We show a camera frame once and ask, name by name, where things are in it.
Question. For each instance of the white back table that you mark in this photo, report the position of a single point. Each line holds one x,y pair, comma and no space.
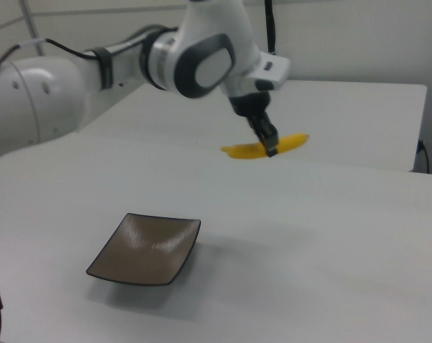
344,121

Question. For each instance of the black pole with base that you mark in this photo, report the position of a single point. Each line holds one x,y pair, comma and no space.
271,28

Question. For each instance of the yellow banana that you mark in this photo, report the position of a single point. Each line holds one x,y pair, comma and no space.
291,142

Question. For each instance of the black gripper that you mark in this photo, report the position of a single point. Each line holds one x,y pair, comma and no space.
251,103

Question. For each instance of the square brown ceramic plate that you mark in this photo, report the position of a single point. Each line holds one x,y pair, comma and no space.
144,250

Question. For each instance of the slim grey metal post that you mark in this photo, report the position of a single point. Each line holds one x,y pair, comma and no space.
33,25

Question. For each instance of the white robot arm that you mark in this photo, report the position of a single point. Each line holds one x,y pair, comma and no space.
201,53

